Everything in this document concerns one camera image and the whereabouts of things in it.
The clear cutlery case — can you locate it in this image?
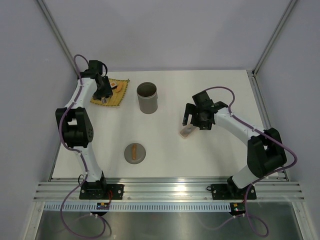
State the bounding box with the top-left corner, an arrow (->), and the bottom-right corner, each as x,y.
179,124 -> 197,139

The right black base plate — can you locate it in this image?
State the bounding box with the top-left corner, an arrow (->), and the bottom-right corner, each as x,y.
206,183 -> 257,200

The aluminium front rail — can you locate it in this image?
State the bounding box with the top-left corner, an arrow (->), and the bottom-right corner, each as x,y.
33,176 -> 305,203

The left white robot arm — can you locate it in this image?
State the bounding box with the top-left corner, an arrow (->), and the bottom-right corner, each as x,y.
55,60 -> 113,199

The sushi roll piece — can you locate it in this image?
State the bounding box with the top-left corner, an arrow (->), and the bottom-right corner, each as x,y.
110,81 -> 118,90

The orange food slice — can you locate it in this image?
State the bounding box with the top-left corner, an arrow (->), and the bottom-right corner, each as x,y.
115,82 -> 125,93

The white slotted cable duct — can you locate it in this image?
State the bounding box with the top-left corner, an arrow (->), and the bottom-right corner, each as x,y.
44,202 -> 231,213

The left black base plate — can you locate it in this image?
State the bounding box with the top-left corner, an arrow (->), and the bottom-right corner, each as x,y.
79,182 -> 124,200

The bamboo mat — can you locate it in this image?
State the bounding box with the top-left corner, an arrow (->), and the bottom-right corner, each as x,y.
90,78 -> 130,108

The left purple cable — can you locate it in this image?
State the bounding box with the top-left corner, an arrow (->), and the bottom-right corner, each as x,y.
59,54 -> 112,238

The grey cylindrical lunch container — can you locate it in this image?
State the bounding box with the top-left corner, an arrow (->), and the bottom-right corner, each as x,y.
136,82 -> 158,115

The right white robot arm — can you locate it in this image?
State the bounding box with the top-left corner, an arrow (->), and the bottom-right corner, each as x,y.
182,90 -> 287,199

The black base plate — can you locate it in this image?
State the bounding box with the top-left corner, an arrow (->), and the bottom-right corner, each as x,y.
206,183 -> 257,200
79,182 -> 124,200

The brown lid handle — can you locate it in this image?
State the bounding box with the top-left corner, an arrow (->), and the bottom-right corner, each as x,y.
131,144 -> 137,160

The grey round lid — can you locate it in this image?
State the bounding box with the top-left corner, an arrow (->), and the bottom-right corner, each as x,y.
124,143 -> 147,165

